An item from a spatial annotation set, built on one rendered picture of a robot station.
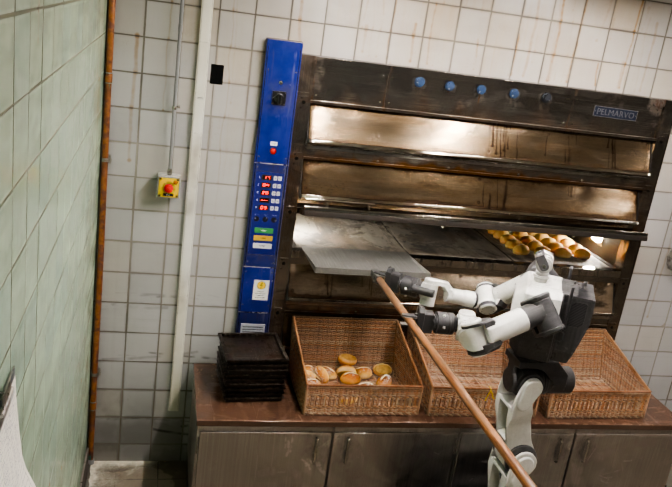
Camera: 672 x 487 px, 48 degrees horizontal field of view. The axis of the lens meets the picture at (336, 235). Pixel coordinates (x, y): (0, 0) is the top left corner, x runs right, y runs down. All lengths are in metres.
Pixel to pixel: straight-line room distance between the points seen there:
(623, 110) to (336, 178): 1.49
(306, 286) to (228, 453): 0.88
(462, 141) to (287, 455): 1.67
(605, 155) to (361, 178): 1.27
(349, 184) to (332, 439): 1.18
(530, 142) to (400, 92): 0.72
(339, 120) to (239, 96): 0.47
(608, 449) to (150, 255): 2.41
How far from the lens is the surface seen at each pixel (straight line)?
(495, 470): 3.50
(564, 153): 3.95
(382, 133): 3.58
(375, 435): 3.54
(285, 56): 3.41
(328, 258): 3.59
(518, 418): 3.24
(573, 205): 4.06
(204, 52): 3.39
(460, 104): 3.69
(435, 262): 3.85
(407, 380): 3.72
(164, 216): 3.55
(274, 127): 3.45
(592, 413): 3.99
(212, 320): 3.74
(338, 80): 3.51
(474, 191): 3.81
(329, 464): 3.57
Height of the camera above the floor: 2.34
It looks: 17 degrees down
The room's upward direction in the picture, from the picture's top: 8 degrees clockwise
